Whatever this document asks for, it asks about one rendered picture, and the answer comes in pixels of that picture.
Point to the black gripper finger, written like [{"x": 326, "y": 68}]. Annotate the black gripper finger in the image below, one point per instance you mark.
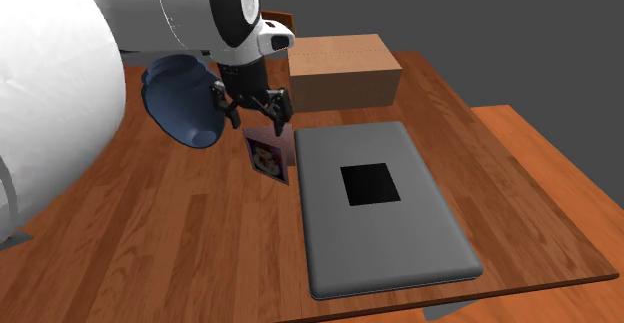
[
  {"x": 279, "y": 109},
  {"x": 228, "y": 105}
]

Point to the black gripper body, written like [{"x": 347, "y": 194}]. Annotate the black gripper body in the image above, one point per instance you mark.
[{"x": 245, "y": 79}]

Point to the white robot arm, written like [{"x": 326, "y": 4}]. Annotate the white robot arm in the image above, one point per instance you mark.
[{"x": 53, "y": 98}]

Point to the dark blue bowl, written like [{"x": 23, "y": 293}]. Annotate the dark blue bowl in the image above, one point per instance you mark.
[{"x": 181, "y": 100}]

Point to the small purple picture box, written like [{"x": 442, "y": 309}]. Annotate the small purple picture box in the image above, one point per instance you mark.
[{"x": 269, "y": 159}]

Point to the brown wooden chair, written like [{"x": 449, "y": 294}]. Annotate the brown wooden chair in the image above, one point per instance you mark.
[{"x": 282, "y": 20}]

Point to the brown cardboard box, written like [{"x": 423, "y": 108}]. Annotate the brown cardboard box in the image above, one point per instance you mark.
[{"x": 341, "y": 71}]

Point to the grey closed laptop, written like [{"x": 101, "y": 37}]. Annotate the grey closed laptop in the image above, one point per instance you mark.
[{"x": 375, "y": 205}]

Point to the brown wooden table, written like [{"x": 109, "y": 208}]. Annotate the brown wooden table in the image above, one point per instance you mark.
[{"x": 161, "y": 244}]

